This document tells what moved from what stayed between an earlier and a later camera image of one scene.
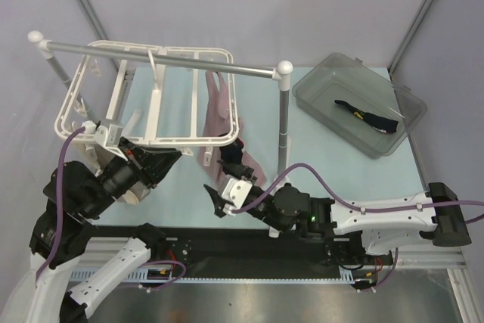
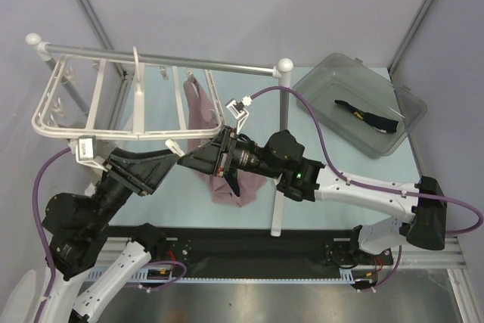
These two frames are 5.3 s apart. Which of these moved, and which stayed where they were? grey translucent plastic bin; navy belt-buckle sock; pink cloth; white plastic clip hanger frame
Moved: pink cloth; white plastic clip hanger frame
Stayed: grey translucent plastic bin; navy belt-buckle sock
